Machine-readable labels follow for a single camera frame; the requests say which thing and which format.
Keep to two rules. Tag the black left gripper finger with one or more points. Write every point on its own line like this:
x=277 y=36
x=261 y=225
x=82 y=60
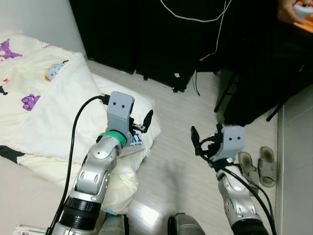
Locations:
x=147 y=120

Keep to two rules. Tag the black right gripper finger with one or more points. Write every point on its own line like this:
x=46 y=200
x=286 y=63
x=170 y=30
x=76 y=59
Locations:
x=194 y=138
x=218 y=129

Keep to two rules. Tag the white book blue letters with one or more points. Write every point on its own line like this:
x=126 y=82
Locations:
x=134 y=147

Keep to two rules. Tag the white game controller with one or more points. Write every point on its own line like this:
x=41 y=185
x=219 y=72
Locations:
x=304 y=10

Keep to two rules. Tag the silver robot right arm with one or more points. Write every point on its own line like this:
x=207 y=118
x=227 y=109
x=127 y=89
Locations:
x=234 y=196

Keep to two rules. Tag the person's hand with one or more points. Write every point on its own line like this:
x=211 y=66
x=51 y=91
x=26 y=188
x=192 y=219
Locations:
x=287 y=10

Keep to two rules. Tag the black chair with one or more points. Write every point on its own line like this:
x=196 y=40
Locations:
x=223 y=94

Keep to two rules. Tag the grey slipper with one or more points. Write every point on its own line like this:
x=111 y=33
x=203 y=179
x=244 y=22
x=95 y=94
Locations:
x=248 y=166
x=267 y=169

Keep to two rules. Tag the person in black trousers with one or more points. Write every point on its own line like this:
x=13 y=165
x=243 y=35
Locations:
x=264 y=63

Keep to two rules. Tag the robot right leg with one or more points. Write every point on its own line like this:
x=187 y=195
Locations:
x=186 y=226

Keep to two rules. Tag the robot leg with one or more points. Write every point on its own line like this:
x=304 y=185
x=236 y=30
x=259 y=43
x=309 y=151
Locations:
x=115 y=226
x=186 y=226

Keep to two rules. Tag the black wardrobe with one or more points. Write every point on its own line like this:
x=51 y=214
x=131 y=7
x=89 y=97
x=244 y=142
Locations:
x=127 y=34

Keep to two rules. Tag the robot left leg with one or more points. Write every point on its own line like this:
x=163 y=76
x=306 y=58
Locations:
x=115 y=226

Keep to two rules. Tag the cream cartoon print blanket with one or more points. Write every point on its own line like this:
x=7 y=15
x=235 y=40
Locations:
x=19 y=73

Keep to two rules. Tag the bed with beige sheet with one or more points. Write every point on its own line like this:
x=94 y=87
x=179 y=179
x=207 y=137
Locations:
x=24 y=196

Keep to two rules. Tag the colourful printed packet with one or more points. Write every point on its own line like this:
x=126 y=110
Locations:
x=32 y=230

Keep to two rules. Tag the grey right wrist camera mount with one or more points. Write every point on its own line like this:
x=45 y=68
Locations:
x=233 y=142

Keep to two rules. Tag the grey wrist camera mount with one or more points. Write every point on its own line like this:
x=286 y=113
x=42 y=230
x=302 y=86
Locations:
x=120 y=110
x=233 y=142

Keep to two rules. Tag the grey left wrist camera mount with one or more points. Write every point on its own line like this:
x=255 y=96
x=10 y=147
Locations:
x=120 y=110

